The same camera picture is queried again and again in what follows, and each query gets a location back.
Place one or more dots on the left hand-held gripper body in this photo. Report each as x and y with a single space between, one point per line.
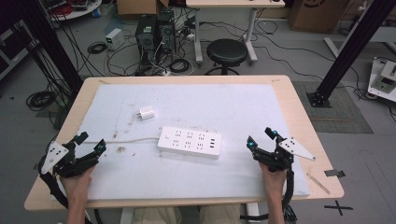
72 165

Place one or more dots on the round white table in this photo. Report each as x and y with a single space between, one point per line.
76 12

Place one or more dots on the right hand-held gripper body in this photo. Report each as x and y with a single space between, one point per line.
277 157

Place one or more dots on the white power supply box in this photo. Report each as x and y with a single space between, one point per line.
114 39

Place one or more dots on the grey frame cart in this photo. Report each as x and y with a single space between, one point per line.
12 46

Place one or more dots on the person's right hand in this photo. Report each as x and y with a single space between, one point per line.
273 181

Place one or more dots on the white device with display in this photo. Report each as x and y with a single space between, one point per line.
383 79

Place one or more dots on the small cardboard box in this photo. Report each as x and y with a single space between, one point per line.
137 6

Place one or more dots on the black computer tower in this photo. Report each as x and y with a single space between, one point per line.
166 31
146 39

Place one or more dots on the person's left leg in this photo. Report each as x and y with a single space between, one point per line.
158 216

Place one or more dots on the large cardboard box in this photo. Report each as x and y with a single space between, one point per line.
316 14

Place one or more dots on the white table frame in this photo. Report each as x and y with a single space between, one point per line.
334 48

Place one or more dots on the black tape piece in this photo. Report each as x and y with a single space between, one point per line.
334 173

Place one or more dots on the white desk with legs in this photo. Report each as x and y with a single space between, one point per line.
233 3

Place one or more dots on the black metal stand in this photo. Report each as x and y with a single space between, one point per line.
54 46
351 51

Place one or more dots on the black round stool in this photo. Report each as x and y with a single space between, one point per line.
227 52

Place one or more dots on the grey floor mat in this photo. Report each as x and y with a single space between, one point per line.
342 115

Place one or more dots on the person's right leg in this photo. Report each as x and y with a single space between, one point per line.
219 214

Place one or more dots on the thin wooden stick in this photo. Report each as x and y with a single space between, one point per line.
318 183

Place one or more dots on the white foam mat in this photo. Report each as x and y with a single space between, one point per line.
218 102

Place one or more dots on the white power strip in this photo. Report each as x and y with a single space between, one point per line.
190 142

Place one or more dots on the person's leg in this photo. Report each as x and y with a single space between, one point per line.
219 214
158 216

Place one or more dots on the white charger plug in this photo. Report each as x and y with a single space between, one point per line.
146 112

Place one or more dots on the person's left hand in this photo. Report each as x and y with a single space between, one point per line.
76 184

